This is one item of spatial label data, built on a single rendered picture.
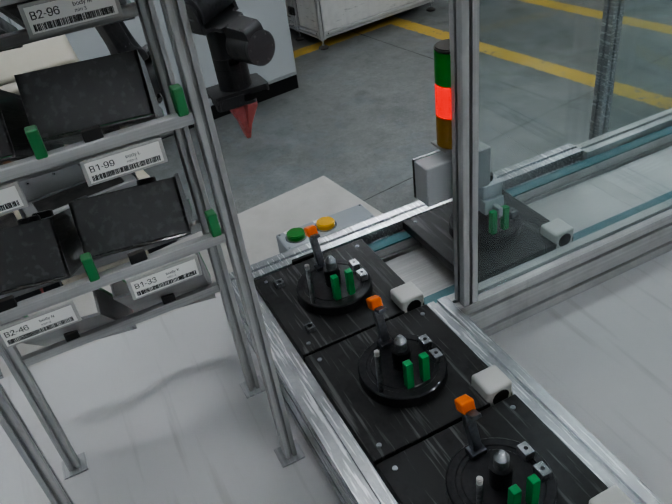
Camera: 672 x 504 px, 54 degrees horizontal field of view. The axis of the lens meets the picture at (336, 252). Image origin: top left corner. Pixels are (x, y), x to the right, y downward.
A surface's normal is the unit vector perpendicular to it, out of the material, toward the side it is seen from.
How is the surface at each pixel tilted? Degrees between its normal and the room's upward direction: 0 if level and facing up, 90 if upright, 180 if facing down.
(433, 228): 0
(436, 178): 90
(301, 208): 0
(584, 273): 90
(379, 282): 0
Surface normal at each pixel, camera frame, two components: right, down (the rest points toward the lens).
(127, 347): -0.12, -0.80
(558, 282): 0.44, 0.49
